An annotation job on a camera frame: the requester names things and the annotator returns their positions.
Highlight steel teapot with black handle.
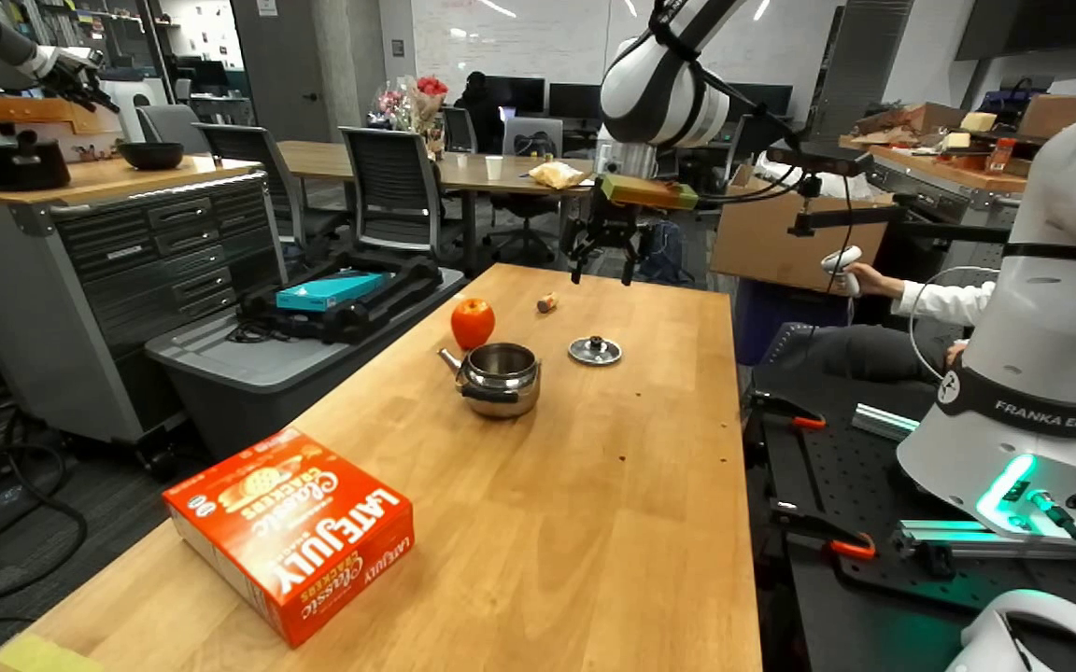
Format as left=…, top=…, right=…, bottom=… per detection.
left=439, top=338, right=544, bottom=421

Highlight orange Late July cracker box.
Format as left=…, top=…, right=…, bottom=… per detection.
left=160, top=428, right=419, bottom=648

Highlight teal case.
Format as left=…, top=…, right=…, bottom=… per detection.
left=272, top=267, right=392, bottom=317

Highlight black computer monitor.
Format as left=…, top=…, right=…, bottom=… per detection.
left=544, top=81, right=610, bottom=127
left=487, top=76, right=549, bottom=123
left=728, top=81, right=798, bottom=127

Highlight bouquet of flowers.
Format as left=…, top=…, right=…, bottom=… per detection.
left=374, top=72, right=455, bottom=136

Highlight seated operator dark legs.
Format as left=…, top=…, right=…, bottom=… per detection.
left=755, top=317, right=942, bottom=391

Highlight grey mesh office chair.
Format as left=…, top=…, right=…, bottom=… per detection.
left=340, top=123, right=447, bottom=258

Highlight long wooden office table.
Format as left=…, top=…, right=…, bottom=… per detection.
left=272, top=139, right=603, bottom=274

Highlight yellow sponge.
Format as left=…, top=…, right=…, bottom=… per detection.
left=0, top=630, right=104, bottom=672

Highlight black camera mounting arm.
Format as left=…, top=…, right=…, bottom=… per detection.
left=787, top=172, right=1015, bottom=244

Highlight black bowl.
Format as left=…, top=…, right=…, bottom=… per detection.
left=116, top=139, right=191, bottom=177

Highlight grey plastic tote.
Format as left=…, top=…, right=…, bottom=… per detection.
left=142, top=264, right=472, bottom=455

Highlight person in dark clothes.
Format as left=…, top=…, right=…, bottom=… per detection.
left=455, top=67, right=513, bottom=155

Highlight yellowish wrist camera box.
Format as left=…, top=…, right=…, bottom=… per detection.
left=595, top=172, right=701, bottom=216

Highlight white sleeved operator forearm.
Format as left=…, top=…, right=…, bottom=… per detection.
left=889, top=277, right=1001, bottom=327

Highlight silver metal bar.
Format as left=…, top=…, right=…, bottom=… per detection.
left=850, top=398, right=926, bottom=444

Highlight white curved tube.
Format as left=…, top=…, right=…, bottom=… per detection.
left=947, top=586, right=1076, bottom=672

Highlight operator hand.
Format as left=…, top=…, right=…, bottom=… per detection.
left=852, top=260, right=907, bottom=301

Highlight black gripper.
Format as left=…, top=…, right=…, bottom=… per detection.
left=563, top=205, right=650, bottom=289

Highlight black floor cables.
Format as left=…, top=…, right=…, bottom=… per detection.
left=0, top=404, right=92, bottom=610

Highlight yellow bag of bread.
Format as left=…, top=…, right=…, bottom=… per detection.
left=526, top=155, right=591, bottom=194

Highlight steel teapot lid black knob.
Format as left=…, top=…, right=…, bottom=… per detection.
left=563, top=331, right=628, bottom=373

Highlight dark office chair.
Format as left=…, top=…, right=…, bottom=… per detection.
left=197, top=119, right=312, bottom=253

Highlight white handheld controller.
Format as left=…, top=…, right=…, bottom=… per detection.
left=820, top=244, right=867, bottom=300

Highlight grey drawer cabinet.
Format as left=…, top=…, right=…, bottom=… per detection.
left=0, top=152, right=290, bottom=449

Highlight black bag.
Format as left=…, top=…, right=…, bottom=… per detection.
left=236, top=253, right=445, bottom=347

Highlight orange black bar clamp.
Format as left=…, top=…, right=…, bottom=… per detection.
left=746, top=387, right=833, bottom=440
left=775, top=496, right=882, bottom=571

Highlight black perforated robot table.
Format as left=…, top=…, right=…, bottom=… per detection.
left=745, top=371, right=1076, bottom=672

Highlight orange red fruit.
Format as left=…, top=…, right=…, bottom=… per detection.
left=447, top=295, right=501, bottom=356

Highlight light grey office chair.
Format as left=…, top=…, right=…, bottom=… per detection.
left=140, top=99, right=214, bottom=155

